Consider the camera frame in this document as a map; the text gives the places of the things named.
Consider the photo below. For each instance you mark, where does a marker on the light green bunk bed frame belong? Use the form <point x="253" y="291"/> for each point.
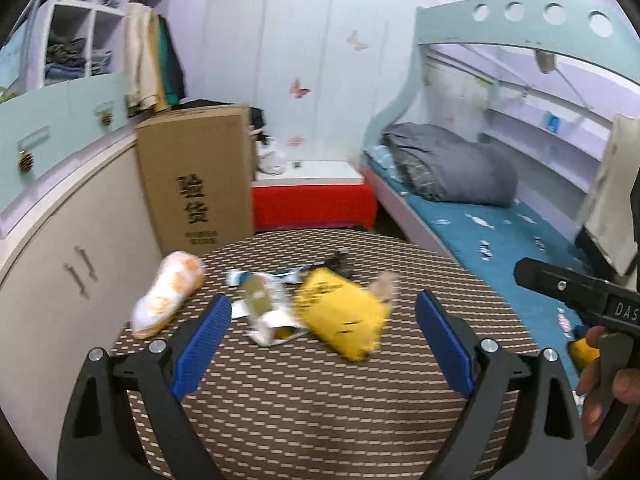
<point x="450" y="22"/>

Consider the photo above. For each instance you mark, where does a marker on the dark hanging garment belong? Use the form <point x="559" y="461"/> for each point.
<point x="177" y="55"/>

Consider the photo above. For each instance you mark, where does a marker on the white wardrobe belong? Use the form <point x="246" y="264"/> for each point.
<point x="300" y="35"/>

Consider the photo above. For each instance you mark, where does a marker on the grey duvet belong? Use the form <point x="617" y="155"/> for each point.
<point x="450" y="165"/>

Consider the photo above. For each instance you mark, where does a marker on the white bed shelf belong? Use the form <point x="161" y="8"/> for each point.
<point x="540" y="145"/>

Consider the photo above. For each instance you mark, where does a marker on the brown dotted tablecloth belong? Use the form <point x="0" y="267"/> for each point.
<point x="300" y="410"/>

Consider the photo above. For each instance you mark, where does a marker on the green plant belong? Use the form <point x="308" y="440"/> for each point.
<point x="5" y="95"/>

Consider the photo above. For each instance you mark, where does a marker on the small blue box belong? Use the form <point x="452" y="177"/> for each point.
<point x="553" y="123"/>

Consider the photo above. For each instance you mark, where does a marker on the white board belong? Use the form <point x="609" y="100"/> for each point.
<point x="320" y="174"/>

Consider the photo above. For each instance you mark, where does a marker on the pale butterfly sticker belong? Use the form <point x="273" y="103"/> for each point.
<point x="356" y="41"/>

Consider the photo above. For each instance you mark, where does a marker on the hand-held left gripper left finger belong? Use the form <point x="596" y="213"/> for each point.
<point x="202" y="346"/>

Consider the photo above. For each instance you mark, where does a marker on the cream hanging garment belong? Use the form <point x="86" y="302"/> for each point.
<point x="612" y="195"/>

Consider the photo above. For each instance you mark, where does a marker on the teal patterned bed sheet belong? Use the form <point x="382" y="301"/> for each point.
<point x="465" y="241"/>

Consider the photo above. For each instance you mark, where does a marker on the black cloth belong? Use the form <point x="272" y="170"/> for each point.
<point x="257" y="117"/>

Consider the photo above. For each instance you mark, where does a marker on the tan paper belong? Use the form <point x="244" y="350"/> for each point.
<point x="384" y="287"/>

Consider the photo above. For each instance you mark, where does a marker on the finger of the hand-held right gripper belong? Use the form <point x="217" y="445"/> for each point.
<point x="590" y="247"/>
<point x="555" y="282"/>

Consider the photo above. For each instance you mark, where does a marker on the white orange plastic bag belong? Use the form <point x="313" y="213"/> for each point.
<point x="167" y="292"/>

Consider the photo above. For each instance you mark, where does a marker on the cream hanging jacket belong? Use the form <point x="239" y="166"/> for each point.
<point x="142" y="60"/>

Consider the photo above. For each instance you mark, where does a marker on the olive green small box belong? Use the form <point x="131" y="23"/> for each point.
<point x="260" y="297"/>

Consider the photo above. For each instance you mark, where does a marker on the beige low cabinet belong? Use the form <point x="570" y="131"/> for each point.
<point x="50" y="245"/>

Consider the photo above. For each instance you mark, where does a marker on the red ottoman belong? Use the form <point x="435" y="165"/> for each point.
<point x="315" y="207"/>

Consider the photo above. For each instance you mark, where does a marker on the faded pink butterfly sticker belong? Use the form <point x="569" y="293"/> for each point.
<point x="296" y="140"/>

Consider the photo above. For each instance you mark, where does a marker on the person's right hand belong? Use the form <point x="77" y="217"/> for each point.
<point x="590" y="400"/>

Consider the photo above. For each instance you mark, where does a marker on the pine cone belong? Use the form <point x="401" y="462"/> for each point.
<point x="107" y="117"/>
<point x="25" y="162"/>

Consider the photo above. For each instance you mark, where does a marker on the beige hanging item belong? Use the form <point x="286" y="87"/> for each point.
<point x="545" y="61"/>

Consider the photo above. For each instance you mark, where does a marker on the green hanging garment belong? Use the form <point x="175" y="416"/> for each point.
<point x="169" y="60"/>

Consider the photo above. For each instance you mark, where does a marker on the dark folded clothes stack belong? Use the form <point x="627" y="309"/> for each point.
<point x="65" y="57"/>

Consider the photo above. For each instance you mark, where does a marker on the long white medicine box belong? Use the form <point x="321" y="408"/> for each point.
<point x="272" y="327"/>

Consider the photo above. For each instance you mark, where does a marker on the small grey folded cloth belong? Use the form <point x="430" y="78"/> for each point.
<point x="109" y="0"/>

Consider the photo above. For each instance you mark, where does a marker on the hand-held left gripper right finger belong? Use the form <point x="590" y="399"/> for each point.
<point x="445" y="346"/>

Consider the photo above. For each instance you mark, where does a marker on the blue plaid pillow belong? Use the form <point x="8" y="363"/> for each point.
<point x="380" y="160"/>

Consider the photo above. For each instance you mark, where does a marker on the tall cardboard box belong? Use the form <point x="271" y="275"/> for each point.
<point x="195" y="160"/>

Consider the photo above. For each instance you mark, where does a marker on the light blue paper sign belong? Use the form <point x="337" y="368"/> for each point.
<point x="12" y="67"/>

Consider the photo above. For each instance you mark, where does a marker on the white cubby shelf unit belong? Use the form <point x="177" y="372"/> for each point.
<point x="92" y="25"/>

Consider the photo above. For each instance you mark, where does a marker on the grey folded clothes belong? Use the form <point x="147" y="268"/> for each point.
<point x="101" y="61"/>

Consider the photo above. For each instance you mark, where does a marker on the small dark grey wrapper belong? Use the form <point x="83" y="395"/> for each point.
<point x="340" y="266"/>

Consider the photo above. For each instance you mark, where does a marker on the light green drawer unit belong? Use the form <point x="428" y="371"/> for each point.
<point x="60" y="110"/>

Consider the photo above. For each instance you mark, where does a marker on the yellow paper bag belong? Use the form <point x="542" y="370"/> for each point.
<point x="340" y="316"/>

